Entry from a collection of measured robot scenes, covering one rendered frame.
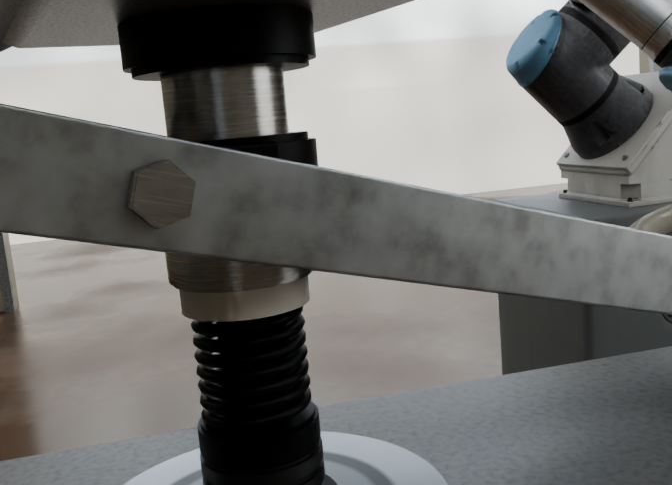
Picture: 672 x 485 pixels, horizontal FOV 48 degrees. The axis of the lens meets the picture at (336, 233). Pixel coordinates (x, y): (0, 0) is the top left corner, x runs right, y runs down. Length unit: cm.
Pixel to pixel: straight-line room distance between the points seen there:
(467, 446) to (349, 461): 11
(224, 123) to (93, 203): 8
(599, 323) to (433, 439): 95
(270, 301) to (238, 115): 9
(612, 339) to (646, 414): 90
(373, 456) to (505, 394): 20
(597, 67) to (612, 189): 24
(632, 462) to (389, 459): 17
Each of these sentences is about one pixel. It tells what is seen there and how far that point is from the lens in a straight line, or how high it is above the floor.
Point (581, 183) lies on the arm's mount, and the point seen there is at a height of 89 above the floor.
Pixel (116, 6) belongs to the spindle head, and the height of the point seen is 112.
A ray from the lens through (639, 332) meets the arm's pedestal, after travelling 156.
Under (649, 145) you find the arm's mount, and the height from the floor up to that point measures 97.
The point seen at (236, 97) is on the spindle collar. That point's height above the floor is 108.
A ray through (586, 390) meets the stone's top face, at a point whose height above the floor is 82.
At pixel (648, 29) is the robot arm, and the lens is 111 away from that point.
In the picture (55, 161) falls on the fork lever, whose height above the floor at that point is 106.
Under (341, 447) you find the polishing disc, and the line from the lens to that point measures 52.
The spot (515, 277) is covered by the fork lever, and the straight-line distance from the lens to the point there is 43.
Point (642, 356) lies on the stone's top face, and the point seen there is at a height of 82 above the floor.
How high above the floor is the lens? 107
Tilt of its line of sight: 9 degrees down
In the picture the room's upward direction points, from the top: 5 degrees counter-clockwise
